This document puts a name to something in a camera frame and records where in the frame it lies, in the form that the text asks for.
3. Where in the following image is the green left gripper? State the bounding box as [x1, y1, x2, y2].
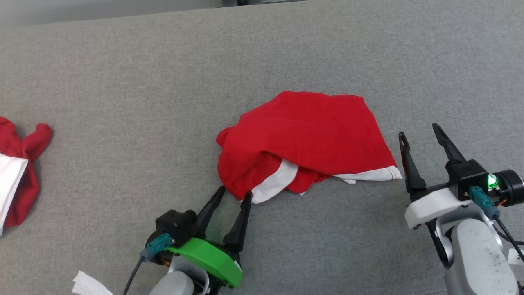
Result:
[166, 186, 253, 288]

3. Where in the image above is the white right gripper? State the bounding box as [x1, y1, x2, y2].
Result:
[398, 123, 476, 230]

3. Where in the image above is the red garment with white hem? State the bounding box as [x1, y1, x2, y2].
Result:
[216, 91, 403, 204]

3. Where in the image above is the red white striped-trim garment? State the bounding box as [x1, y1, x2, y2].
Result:
[0, 117, 53, 237]

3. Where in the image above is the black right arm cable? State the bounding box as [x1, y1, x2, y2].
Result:
[469, 186, 524, 248]

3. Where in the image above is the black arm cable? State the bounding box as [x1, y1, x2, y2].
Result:
[469, 186, 524, 248]
[123, 233, 172, 295]

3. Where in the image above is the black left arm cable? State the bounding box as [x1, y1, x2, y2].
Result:
[123, 233, 172, 295]

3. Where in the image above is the white right cable label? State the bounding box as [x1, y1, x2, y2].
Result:
[508, 248, 524, 272]

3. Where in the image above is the white cable label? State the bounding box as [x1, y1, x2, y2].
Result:
[72, 271, 114, 295]
[508, 248, 524, 272]

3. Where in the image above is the white left cable label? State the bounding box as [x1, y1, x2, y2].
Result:
[72, 271, 114, 295]

